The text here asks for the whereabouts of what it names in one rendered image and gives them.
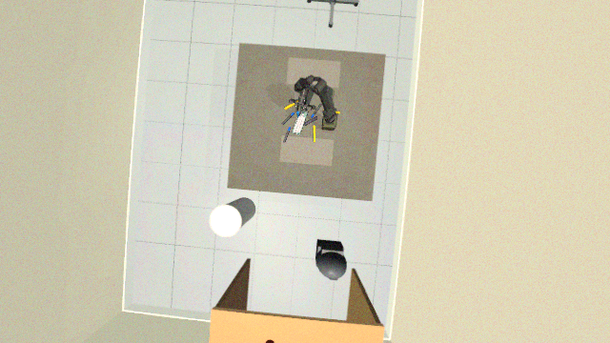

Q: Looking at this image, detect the keyboard with white letter keys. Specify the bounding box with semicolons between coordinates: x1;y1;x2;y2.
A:
293;111;308;135

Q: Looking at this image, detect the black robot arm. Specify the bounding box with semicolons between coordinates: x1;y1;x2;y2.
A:
294;75;337;124

